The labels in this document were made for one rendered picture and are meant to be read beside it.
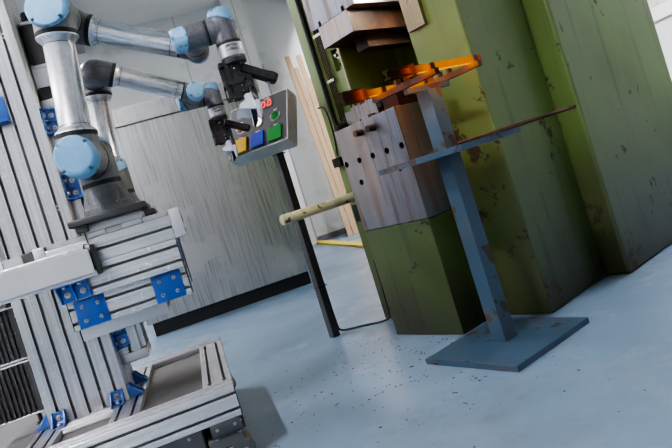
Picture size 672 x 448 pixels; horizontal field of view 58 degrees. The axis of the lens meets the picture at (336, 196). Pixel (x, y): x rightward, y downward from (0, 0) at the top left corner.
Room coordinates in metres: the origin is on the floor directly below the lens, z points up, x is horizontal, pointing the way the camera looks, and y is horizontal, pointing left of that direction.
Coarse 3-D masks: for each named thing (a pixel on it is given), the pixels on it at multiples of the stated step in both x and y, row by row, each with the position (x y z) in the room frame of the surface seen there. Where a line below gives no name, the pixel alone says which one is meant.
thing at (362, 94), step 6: (432, 78) 2.22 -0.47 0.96; (420, 84) 2.19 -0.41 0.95; (354, 90) 2.02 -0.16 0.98; (360, 90) 2.04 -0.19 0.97; (366, 90) 2.03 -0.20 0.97; (372, 90) 2.06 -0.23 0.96; (378, 90) 2.07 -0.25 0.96; (342, 96) 2.00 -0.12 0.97; (348, 96) 2.01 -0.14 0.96; (354, 96) 2.02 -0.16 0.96; (360, 96) 2.04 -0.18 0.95; (366, 96) 2.03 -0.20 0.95; (372, 96) 2.08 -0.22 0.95; (342, 102) 2.01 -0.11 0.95; (348, 102) 2.00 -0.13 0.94; (354, 102) 2.01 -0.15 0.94; (360, 102) 2.06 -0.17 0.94
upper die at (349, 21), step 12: (348, 12) 2.45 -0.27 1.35; (360, 12) 2.49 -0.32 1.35; (372, 12) 2.53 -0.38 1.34; (384, 12) 2.58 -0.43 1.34; (396, 12) 2.63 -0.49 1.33; (324, 24) 2.56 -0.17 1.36; (336, 24) 2.51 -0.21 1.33; (348, 24) 2.46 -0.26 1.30; (360, 24) 2.48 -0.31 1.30; (372, 24) 2.52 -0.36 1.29; (384, 24) 2.57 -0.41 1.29; (396, 24) 2.61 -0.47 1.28; (324, 36) 2.58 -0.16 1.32; (336, 36) 2.53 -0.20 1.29; (348, 36) 2.51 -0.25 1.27; (324, 48) 2.60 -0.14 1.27
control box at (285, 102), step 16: (272, 96) 2.85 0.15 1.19; (288, 96) 2.81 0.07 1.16; (272, 112) 2.81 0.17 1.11; (288, 112) 2.77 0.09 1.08; (256, 128) 2.83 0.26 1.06; (288, 128) 2.72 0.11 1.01; (272, 144) 2.73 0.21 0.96; (288, 144) 2.74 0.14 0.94; (240, 160) 2.85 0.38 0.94; (256, 160) 2.86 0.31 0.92
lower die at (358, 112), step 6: (366, 102) 2.48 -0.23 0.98; (372, 102) 2.46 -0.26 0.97; (354, 108) 2.55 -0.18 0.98; (360, 108) 2.52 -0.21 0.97; (366, 108) 2.49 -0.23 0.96; (372, 108) 2.47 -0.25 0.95; (378, 108) 2.45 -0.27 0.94; (348, 114) 2.58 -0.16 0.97; (354, 114) 2.56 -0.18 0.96; (360, 114) 2.53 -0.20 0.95; (366, 114) 2.50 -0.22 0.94; (348, 120) 2.59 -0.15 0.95; (354, 120) 2.56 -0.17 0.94
